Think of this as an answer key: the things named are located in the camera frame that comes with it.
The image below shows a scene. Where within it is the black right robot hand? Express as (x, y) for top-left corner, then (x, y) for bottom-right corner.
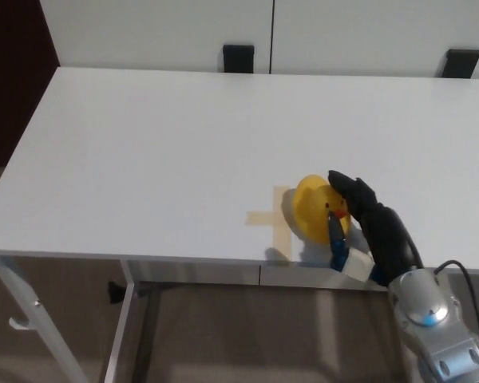
(327, 169), (425, 288)

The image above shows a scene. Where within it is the yellow rubber duck toy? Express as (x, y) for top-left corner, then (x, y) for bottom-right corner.
(289, 174), (352, 246)

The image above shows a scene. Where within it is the white hook on desk leg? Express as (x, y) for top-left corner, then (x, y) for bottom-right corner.
(8, 316), (31, 332)

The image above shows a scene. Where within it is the beige masking tape cross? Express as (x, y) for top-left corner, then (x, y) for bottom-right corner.
(245, 185), (294, 261)

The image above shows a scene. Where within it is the small black floor object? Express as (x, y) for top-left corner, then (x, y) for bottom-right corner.
(107, 280), (126, 306)

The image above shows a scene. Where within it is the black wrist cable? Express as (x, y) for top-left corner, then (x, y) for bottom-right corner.
(433, 259), (479, 341)

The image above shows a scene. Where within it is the right black wall bracket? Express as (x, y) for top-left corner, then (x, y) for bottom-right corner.
(440, 49), (479, 80)

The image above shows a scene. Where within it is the black wall bracket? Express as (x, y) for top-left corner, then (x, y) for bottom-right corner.
(440, 49), (479, 80)
(222, 44), (256, 74)

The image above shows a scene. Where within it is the left black wall bracket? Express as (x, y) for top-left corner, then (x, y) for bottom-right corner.
(222, 44), (256, 74)

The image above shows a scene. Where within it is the white metal desk frame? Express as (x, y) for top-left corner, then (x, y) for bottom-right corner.
(0, 254), (389, 383)

